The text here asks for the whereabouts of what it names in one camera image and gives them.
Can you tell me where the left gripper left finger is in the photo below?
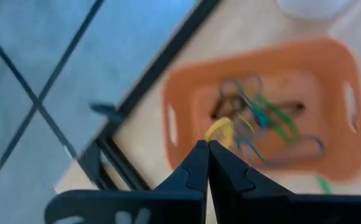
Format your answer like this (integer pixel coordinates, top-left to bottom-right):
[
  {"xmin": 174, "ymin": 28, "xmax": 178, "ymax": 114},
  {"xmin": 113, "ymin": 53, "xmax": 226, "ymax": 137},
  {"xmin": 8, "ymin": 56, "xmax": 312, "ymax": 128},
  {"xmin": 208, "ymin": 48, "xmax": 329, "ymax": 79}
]
[{"xmin": 154, "ymin": 139, "xmax": 210, "ymax": 192}]

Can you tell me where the blue rubber band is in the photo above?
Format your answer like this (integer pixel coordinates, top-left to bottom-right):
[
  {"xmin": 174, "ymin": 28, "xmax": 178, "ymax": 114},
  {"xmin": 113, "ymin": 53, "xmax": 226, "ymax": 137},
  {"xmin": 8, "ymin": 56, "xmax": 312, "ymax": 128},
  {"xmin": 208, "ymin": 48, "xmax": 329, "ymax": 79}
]
[
  {"xmin": 230, "ymin": 74, "xmax": 271, "ymax": 131},
  {"xmin": 235, "ymin": 133, "xmax": 327, "ymax": 167}
]

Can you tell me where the brown rubber band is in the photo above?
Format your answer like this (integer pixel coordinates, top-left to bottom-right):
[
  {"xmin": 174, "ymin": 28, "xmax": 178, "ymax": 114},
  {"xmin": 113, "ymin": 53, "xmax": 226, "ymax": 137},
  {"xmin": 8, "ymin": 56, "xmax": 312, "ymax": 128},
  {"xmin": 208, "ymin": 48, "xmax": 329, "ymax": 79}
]
[{"xmin": 210, "ymin": 93, "xmax": 306, "ymax": 121}]

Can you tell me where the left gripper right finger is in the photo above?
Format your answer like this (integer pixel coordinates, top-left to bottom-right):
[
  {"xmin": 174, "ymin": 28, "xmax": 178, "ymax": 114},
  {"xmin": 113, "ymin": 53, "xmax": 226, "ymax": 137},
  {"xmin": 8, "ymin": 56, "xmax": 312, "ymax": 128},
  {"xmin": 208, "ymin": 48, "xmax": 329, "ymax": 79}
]
[{"xmin": 210, "ymin": 140, "xmax": 294, "ymax": 224}]

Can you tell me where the yellow rubber band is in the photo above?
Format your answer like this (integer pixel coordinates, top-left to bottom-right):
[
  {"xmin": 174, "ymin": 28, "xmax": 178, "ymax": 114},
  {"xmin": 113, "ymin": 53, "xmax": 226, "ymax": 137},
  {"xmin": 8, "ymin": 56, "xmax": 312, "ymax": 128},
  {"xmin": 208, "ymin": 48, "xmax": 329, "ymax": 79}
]
[{"xmin": 204, "ymin": 116, "xmax": 236, "ymax": 150}]

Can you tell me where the orange plastic bin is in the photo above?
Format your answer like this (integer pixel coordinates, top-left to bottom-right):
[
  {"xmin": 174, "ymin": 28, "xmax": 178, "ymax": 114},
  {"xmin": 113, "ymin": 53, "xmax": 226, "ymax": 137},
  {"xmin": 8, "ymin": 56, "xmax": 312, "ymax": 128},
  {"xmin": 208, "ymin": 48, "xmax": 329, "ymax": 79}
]
[{"xmin": 161, "ymin": 35, "xmax": 361, "ymax": 185}]

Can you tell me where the green rubber band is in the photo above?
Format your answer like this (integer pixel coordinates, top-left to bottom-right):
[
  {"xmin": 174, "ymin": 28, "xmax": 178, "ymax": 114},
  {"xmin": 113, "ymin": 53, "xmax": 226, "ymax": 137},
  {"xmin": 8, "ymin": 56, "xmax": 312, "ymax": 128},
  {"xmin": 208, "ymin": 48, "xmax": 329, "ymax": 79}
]
[
  {"xmin": 316, "ymin": 175, "xmax": 334, "ymax": 195},
  {"xmin": 255, "ymin": 95, "xmax": 301, "ymax": 144}
]

